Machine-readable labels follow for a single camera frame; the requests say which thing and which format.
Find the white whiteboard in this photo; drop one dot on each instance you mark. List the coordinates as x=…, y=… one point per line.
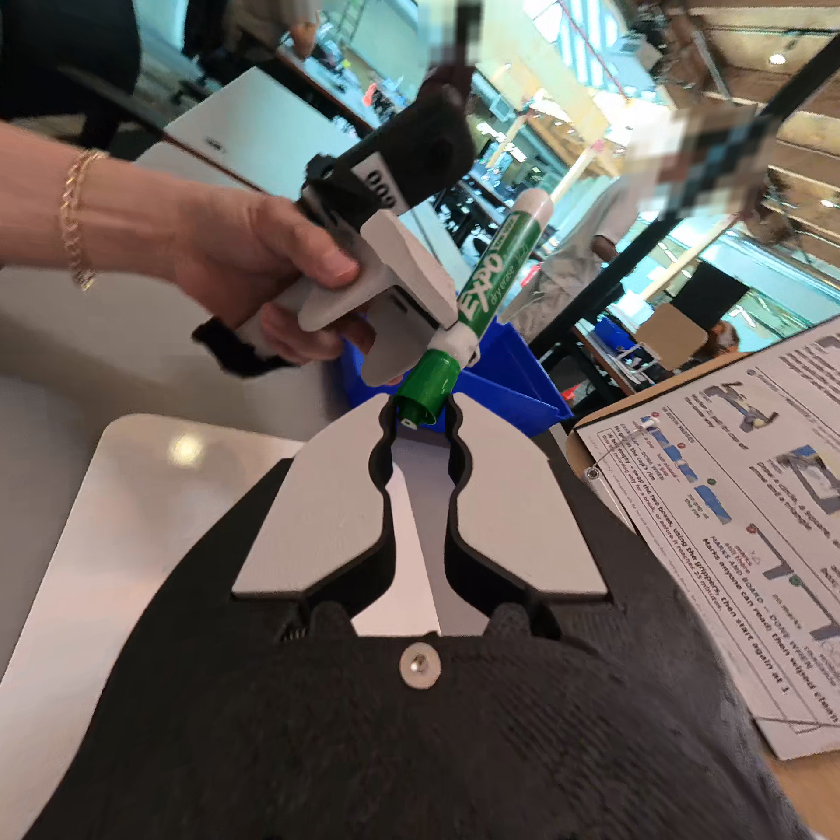
x=131, y=512

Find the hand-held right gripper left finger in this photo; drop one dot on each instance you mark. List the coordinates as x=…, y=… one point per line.
x=315, y=518

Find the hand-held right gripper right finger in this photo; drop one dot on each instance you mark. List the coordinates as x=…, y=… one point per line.
x=518, y=525

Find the white paper sign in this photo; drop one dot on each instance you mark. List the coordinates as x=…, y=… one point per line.
x=722, y=525

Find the black metal pole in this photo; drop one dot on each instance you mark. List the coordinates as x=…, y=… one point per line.
x=656, y=229

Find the black monitor screen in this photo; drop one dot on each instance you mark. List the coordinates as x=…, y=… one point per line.
x=712, y=295

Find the person's left hand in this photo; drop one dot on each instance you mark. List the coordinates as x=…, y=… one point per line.
x=249, y=249

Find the blue plastic bin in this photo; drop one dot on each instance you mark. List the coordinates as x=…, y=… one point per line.
x=518, y=387

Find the small blue bin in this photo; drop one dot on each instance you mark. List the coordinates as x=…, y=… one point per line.
x=613, y=334

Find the wooden sign stand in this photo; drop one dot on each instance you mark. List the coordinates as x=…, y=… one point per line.
x=807, y=787

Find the green dry-erase marker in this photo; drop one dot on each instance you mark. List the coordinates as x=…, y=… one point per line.
x=499, y=269

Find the green marker cap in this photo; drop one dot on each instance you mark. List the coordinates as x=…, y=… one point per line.
x=426, y=387

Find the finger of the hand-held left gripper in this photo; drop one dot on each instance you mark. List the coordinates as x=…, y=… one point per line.
x=394, y=348
x=413, y=262

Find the person's left forearm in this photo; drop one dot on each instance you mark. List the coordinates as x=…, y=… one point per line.
x=144, y=210

